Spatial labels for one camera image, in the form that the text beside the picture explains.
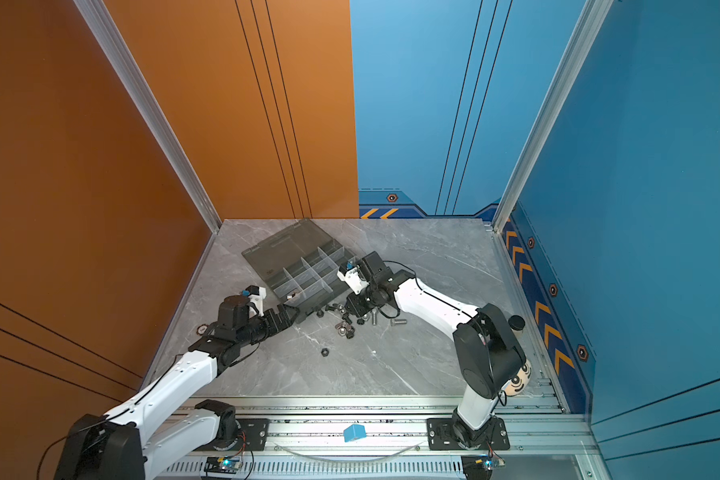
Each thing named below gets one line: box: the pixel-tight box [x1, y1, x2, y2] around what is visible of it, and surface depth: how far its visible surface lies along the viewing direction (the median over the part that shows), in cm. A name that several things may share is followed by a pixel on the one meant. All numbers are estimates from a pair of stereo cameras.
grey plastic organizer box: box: [241, 218, 358, 322], surface depth 105 cm
